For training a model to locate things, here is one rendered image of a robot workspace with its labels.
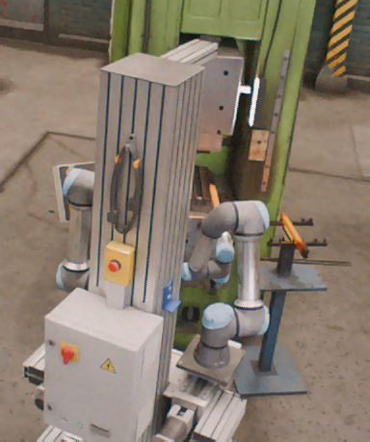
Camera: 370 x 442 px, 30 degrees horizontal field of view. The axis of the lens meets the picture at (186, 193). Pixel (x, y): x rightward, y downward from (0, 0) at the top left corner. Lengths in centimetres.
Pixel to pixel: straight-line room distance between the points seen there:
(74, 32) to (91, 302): 771
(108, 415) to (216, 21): 196
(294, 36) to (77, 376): 202
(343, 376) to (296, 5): 212
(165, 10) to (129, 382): 189
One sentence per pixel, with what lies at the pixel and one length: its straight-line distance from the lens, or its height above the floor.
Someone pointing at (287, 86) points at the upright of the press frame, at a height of 160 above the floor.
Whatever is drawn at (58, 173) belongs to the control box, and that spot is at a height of 117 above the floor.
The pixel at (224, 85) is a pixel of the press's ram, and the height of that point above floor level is 162.
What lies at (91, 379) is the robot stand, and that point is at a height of 105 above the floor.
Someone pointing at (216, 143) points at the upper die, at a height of 131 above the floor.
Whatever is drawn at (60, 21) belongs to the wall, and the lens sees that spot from 993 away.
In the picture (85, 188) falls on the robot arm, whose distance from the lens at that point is 274.
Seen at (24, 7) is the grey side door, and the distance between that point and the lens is 1008.
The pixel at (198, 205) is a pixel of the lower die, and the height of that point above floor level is 95.
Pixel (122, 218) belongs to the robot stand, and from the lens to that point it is 226.
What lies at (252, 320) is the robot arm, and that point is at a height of 102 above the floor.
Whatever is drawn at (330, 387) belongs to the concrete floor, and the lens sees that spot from 417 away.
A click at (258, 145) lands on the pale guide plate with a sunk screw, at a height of 127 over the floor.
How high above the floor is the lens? 265
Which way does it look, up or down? 26 degrees down
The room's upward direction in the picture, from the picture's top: 7 degrees clockwise
